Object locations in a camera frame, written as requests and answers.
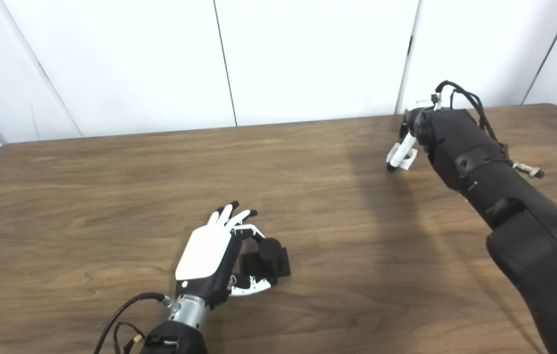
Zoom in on white square piece with hole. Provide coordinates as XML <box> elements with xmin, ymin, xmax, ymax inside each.
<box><xmin>386</xmin><ymin>143</ymin><xmax>419</xmax><ymax>171</ymax></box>

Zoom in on thick black wrist cable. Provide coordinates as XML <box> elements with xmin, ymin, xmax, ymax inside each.
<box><xmin>415</xmin><ymin>80</ymin><xmax>545</xmax><ymax>178</ymax></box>
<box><xmin>93</xmin><ymin>292</ymin><xmax>176</xmax><ymax>354</ymax></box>

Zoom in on thick black left wrist cable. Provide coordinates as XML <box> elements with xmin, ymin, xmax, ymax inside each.
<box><xmin>93</xmin><ymin>292</ymin><xmax>176</xmax><ymax>354</ymax></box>

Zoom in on thick black right wrist cable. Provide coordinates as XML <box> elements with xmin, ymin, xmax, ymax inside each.
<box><xmin>415</xmin><ymin>80</ymin><xmax>545</xmax><ymax>178</ymax></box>

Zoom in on thin left wire yellow tag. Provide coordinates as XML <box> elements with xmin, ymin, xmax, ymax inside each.
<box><xmin>113</xmin><ymin>322</ymin><xmax>144</xmax><ymax>354</ymax></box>

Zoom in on white and black right hand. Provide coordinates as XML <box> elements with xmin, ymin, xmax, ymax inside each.
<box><xmin>385</xmin><ymin>108</ymin><xmax>424</xmax><ymax>172</ymax></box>

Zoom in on white and black left hand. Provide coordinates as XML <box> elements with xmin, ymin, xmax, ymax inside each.
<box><xmin>175</xmin><ymin>201</ymin><xmax>279</xmax><ymax>310</ymax></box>

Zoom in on black peg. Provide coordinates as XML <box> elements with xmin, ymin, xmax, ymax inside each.
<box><xmin>239</xmin><ymin>237</ymin><xmax>292</xmax><ymax>278</ymax></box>

